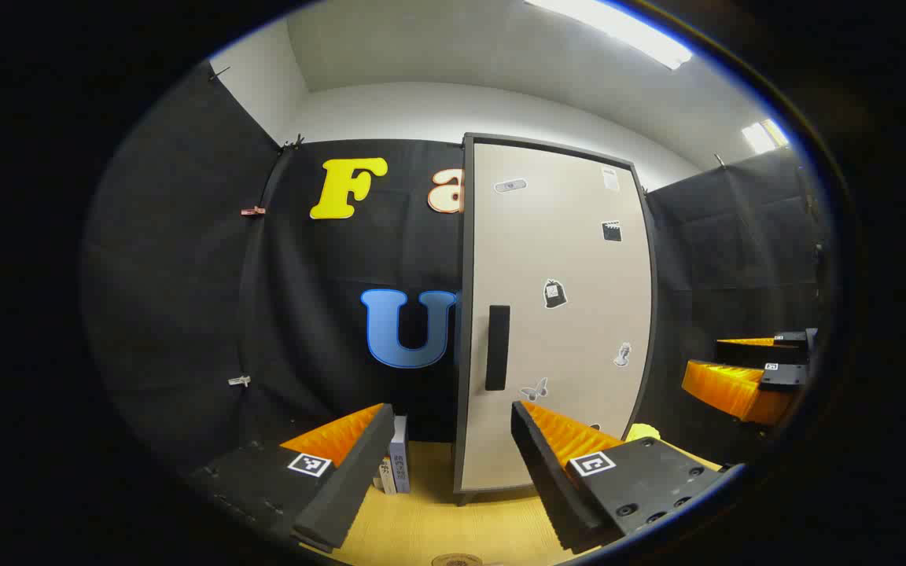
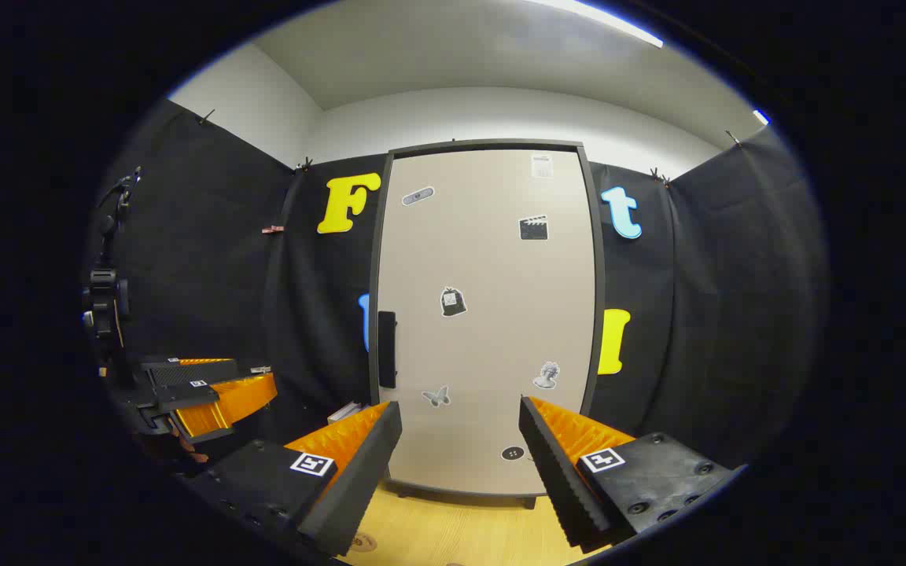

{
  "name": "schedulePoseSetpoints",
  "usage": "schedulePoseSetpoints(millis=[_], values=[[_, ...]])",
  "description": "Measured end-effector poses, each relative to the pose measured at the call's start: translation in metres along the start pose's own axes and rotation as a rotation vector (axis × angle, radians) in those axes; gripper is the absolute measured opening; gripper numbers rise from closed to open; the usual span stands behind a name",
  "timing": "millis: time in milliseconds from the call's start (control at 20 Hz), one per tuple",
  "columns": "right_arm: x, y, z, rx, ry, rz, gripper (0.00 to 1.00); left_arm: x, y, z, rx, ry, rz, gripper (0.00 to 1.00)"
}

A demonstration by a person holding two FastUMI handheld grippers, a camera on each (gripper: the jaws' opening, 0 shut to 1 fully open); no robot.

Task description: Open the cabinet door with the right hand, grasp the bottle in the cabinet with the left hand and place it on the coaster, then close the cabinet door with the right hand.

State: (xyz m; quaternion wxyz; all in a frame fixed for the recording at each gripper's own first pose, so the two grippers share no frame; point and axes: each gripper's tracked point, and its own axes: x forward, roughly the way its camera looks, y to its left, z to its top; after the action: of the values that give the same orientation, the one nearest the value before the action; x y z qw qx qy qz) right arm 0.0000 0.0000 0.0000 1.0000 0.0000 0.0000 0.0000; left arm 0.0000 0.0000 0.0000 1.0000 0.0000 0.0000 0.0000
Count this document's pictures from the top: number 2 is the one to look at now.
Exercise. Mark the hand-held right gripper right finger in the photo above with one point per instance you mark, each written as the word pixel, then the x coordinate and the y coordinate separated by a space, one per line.
pixel 559 479

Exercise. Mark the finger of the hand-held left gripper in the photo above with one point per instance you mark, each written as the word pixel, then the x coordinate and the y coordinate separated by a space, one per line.
pixel 233 397
pixel 185 371

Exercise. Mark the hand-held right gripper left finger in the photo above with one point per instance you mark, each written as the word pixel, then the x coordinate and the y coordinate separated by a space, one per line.
pixel 359 487

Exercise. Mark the gray cabinet door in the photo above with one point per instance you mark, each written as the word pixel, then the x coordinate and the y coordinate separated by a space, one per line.
pixel 484 354

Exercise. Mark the dark gray cabinet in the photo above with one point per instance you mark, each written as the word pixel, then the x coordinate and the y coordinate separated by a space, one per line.
pixel 484 145

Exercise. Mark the beige book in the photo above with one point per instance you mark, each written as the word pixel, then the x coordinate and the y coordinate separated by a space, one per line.
pixel 339 415

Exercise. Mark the white book yellow print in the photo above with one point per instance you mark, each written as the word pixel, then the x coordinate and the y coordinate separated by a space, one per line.
pixel 351 409

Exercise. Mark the black backdrop cloth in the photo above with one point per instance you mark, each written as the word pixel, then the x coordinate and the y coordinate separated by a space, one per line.
pixel 209 236

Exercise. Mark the black cloth clamp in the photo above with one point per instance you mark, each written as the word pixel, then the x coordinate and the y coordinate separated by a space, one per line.
pixel 733 138
pixel 207 116
pixel 660 177
pixel 305 164

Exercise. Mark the small ceiling light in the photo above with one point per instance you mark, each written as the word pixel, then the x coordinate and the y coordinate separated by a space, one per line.
pixel 760 118

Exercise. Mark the long ceiling light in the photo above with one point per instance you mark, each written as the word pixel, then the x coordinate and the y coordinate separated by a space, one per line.
pixel 602 20

